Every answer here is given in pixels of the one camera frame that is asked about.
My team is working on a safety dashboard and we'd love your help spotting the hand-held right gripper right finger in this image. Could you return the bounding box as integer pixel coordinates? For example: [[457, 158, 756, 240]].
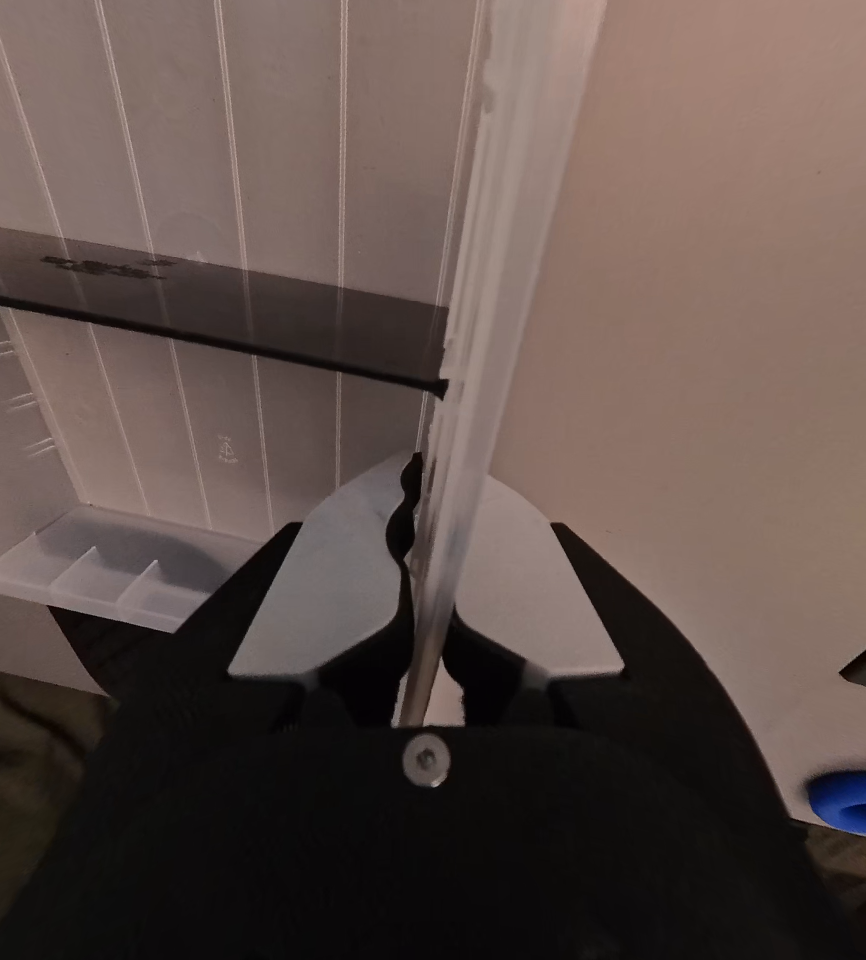
[[444, 476, 626, 699]]

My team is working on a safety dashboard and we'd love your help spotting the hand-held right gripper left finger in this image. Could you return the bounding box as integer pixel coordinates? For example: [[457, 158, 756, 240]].
[[226, 450, 427, 691]]

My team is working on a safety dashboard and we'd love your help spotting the black divider panel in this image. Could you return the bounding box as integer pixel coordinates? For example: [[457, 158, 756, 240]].
[[0, 217, 451, 393]]

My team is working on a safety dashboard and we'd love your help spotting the clear plastic storage box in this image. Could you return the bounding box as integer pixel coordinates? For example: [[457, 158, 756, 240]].
[[0, 0, 608, 729]]

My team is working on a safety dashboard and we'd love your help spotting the blue foam ring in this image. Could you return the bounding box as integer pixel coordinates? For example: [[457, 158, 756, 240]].
[[808, 770, 866, 838]]

